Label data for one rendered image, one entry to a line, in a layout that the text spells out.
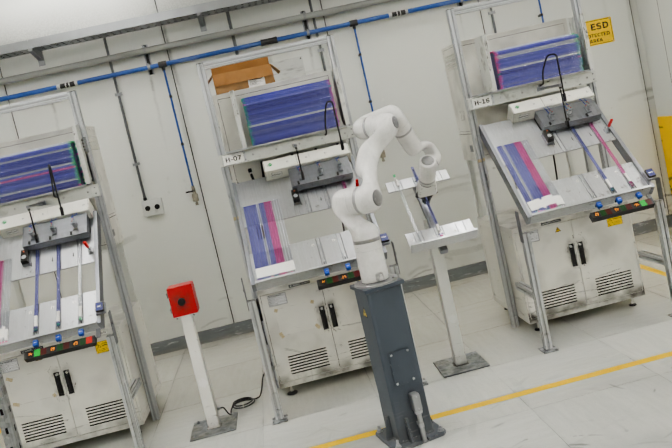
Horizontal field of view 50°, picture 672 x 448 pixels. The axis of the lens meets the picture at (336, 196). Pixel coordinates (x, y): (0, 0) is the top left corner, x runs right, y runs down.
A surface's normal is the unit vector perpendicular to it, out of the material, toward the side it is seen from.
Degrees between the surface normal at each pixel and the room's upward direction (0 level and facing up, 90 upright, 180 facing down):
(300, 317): 90
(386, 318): 90
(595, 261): 90
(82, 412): 90
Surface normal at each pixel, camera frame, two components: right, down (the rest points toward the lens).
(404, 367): 0.33, 0.01
